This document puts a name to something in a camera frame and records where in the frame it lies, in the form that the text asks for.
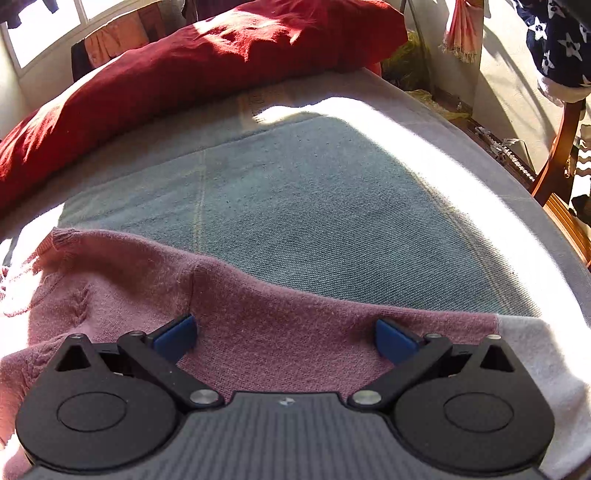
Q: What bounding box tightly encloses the pink and white knit sweater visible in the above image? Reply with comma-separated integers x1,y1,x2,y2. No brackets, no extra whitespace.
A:
1,229,590,479

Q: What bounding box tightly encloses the green bed blanket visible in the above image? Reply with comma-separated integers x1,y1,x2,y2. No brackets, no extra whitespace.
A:
1,70,590,322

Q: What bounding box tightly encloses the wooden chair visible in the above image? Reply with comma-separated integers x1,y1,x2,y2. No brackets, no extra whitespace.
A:
529,100,590,269

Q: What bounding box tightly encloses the pink fringed towel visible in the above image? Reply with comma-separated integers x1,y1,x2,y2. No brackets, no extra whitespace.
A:
440,0,484,64

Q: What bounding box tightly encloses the red duvet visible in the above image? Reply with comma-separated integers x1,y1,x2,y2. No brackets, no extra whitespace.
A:
1,1,407,213

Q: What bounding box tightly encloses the orange cloth on cabinet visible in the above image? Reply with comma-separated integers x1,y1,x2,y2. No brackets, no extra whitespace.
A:
70,2,166,82

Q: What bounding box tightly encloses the star patterned navy cloth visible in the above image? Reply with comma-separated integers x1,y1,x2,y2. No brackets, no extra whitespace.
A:
514,0,590,105

